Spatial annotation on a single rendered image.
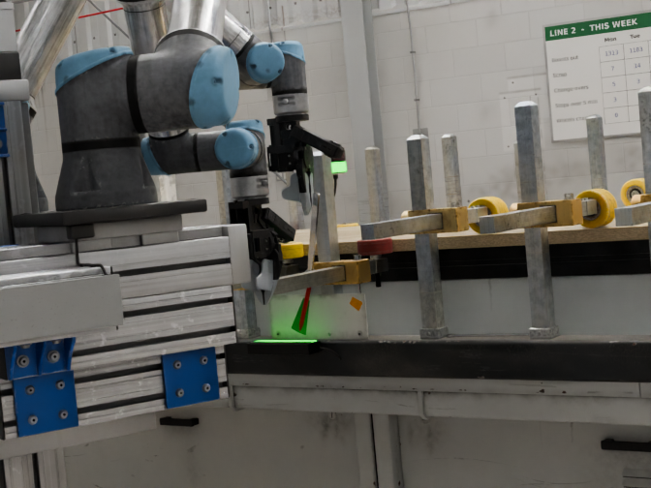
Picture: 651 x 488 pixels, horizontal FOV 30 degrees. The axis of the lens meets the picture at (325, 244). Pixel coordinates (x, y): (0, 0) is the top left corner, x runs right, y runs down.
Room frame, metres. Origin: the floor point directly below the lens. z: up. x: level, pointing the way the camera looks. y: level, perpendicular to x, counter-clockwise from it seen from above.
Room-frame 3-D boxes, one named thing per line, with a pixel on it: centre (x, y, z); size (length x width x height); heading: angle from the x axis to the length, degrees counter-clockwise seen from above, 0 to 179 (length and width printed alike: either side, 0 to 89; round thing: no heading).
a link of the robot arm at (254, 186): (2.40, 0.14, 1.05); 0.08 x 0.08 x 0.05
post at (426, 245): (2.53, -0.21, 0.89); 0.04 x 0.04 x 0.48; 55
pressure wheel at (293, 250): (2.90, 0.09, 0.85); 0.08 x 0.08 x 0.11
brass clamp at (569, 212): (2.38, -0.43, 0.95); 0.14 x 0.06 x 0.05; 55
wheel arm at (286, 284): (2.60, 0.00, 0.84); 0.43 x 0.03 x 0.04; 145
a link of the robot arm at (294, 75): (2.57, 0.05, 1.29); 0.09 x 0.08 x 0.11; 110
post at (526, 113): (2.39, -0.42, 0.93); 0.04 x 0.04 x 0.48; 55
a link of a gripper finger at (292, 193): (2.56, 0.05, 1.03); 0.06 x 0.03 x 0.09; 75
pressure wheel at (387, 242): (2.76, -0.11, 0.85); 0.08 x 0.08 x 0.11
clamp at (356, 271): (2.67, -0.03, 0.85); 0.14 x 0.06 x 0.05; 55
